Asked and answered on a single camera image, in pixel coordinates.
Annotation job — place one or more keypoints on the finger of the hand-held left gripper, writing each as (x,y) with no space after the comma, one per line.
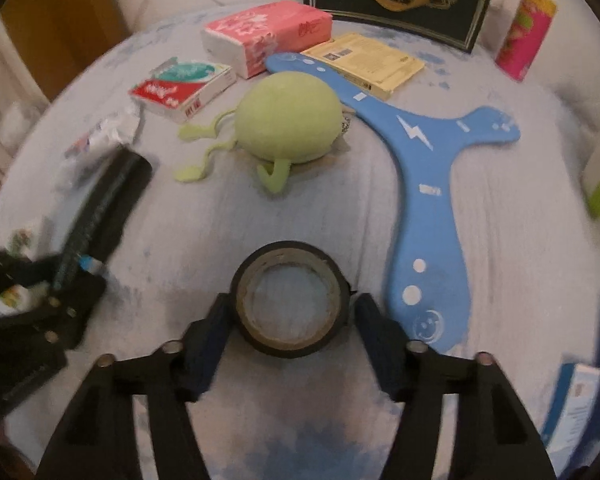
(72,252)
(75,310)

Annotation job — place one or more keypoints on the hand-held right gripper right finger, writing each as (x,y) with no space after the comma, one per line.
(377,347)

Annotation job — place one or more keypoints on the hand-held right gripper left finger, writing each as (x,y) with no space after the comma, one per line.
(207,352)

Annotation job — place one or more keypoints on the black tape roll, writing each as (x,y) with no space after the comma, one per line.
(285,347)

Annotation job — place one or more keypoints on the black cylinder case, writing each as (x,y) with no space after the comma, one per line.
(125,195)

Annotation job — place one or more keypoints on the red green toothpaste box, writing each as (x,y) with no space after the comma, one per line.
(180,92)

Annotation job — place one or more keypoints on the small pink tissue pack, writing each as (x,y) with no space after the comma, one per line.
(265,30)

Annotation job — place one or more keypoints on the white squeezed tube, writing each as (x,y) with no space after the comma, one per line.
(107,132)

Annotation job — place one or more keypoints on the blue boomerang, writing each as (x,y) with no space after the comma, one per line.
(425,200)

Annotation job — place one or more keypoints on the blue white box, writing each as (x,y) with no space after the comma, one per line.
(577,410)

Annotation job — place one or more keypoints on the green round plush toy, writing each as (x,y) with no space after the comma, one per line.
(285,120)

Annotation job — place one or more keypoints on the yellow booklet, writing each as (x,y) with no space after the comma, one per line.
(365,62)

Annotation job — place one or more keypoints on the pink yellow snack canister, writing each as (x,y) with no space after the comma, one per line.
(525,35)

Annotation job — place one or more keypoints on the wooden wall pillar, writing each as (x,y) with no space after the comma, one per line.
(55,15)

